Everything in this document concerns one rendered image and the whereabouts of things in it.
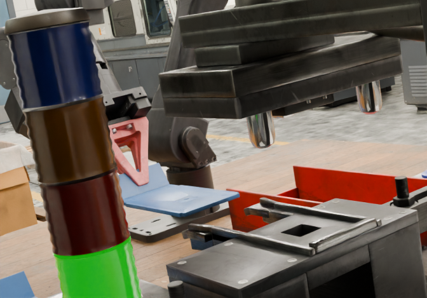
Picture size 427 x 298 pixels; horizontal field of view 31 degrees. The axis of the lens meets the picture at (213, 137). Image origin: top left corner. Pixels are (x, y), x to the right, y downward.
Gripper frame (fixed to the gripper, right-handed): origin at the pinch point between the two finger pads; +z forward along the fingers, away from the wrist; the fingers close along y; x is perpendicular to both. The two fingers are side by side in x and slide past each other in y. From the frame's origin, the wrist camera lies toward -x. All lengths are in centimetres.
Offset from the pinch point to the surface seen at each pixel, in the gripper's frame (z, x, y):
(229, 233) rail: 13.3, -4.6, 18.5
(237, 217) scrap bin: 7.7, 12.0, -3.5
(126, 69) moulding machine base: -419, 501, -790
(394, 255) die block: 21.8, 4.4, 25.7
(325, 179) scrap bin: 8.2, 23.5, 1.3
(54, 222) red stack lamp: 14, -29, 43
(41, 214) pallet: -110, 122, -346
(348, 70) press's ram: 7.8, 2.2, 34.3
